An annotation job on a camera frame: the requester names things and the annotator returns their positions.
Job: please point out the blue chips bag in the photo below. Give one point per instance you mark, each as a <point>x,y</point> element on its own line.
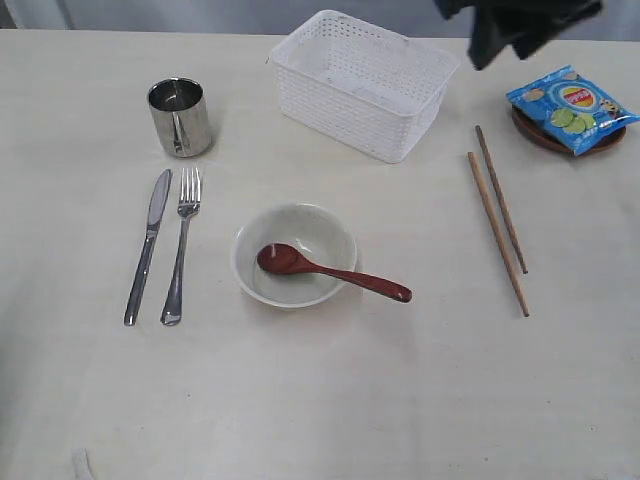
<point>571,109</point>

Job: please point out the dark red wooden spoon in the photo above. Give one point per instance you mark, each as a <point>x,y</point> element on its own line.
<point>284,259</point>

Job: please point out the pale green ceramic bowl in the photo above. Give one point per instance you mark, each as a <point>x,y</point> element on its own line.
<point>315,232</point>

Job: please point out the white plastic perforated basket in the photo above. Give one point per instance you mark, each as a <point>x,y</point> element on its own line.
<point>367,87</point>

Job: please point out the white curtain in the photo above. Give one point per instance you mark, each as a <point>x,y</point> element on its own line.
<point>410,18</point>

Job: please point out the silver metal knife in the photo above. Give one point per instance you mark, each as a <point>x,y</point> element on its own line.
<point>154,217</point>

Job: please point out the brown round wooden plate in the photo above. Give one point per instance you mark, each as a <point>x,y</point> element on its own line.
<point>530,130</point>

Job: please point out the stainless steel cup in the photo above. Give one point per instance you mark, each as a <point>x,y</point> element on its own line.
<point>178,110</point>

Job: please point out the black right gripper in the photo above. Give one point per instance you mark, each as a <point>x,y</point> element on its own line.
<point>493,27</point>

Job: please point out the wooden chopstick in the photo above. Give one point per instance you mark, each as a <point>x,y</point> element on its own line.
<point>498,235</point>
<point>501,199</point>

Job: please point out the silver metal fork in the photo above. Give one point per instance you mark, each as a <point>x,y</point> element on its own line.
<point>188,206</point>

